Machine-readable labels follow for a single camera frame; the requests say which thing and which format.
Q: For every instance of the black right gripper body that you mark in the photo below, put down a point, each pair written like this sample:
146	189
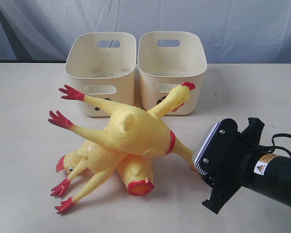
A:
229	177

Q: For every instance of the whole yellow rubber chicken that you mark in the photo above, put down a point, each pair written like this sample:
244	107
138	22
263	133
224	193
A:
132	130
101	161

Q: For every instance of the detached yellow rubber chicken head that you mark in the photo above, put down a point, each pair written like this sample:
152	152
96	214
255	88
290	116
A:
67	162

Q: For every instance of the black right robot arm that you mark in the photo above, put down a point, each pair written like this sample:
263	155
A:
267	171

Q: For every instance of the headless yellow rubber chicken body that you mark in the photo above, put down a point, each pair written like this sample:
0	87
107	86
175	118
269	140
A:
136	174

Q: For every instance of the cream bin with O mark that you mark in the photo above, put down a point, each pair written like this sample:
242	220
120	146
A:
167	59

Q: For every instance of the blue-white backdrop curtain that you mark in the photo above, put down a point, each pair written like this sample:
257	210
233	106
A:
232	31

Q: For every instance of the cream bin with X mark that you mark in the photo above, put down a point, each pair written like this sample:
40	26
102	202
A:
102	65

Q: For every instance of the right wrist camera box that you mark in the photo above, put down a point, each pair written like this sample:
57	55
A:
214	146

